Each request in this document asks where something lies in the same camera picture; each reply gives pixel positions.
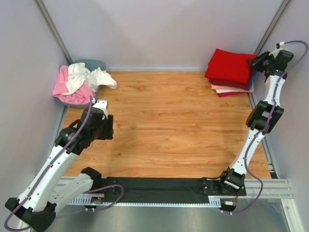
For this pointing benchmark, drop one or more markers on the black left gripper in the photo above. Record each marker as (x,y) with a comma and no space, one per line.
(108,134)

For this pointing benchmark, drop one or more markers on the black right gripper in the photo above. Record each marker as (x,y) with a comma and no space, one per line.
(259,61)

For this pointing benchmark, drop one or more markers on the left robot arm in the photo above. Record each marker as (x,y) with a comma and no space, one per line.
(39,204)

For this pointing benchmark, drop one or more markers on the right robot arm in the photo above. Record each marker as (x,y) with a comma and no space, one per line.
(262,119)

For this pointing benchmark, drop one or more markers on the blue folded t-shirt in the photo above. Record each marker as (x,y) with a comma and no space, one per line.
(252,80)

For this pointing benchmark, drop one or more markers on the dark red folded t-shirt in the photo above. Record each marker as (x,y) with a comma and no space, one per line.
(244,86)

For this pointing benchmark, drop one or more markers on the light pink folded t-shirt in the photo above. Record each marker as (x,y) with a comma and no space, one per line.
(234,89)

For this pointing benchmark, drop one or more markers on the white folded t-shirt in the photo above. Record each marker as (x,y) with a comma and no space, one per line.
(222,91)

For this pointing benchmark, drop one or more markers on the pink crumpled t-shirt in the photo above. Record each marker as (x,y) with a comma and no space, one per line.
(67,93)

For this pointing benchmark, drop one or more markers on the magenta folded t-shirt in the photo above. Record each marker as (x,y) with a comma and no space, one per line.
(230,94)

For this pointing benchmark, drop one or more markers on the white crumpled t-shirt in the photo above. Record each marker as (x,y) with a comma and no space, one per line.
(78,74)

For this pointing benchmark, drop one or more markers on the grey laundry basket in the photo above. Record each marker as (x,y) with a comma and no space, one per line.
(91,64)

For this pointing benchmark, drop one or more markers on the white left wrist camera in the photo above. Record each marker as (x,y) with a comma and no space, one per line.
(102,105)

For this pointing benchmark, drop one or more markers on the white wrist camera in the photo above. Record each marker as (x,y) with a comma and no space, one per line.
(279,46)
(102,105)

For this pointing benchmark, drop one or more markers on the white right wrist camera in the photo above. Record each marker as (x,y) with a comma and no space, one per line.
(279,46)

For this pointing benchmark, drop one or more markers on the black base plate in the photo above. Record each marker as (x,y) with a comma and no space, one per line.
(163,190)

